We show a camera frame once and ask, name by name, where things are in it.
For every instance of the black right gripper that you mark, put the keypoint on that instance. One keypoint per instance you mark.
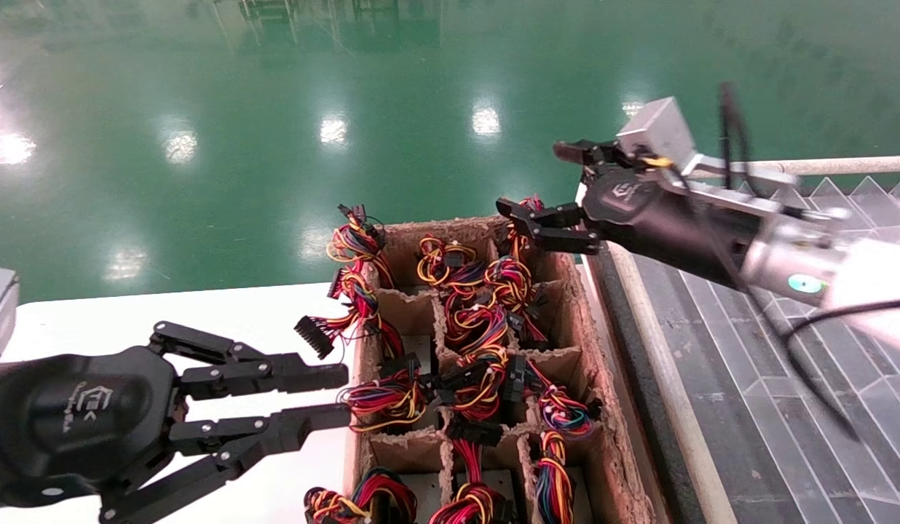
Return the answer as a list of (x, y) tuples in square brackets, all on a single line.
[(661, 218)]

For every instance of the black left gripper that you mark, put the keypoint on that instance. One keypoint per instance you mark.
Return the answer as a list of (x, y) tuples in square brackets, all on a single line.
[(71, 415)]

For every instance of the grey power supply unit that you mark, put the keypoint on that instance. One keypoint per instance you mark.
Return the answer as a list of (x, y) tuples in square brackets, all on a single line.
[(657, 131)]

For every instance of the white slanted rack tube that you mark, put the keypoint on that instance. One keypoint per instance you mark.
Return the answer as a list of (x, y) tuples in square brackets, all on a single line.
[(672, 407)]

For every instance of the black rack edge strip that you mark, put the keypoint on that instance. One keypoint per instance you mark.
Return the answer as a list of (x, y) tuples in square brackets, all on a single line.
[(643, 422)]

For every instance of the brown pulp divider box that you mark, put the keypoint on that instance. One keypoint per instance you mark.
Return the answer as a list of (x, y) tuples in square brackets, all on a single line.
[(610, 466)]

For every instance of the long white rack tube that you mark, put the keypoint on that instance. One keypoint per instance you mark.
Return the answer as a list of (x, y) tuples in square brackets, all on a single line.
[(858, 165)]

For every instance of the clear plastic divider sheet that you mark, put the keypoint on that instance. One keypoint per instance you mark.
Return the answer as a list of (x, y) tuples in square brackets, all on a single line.
[(748, 437)]

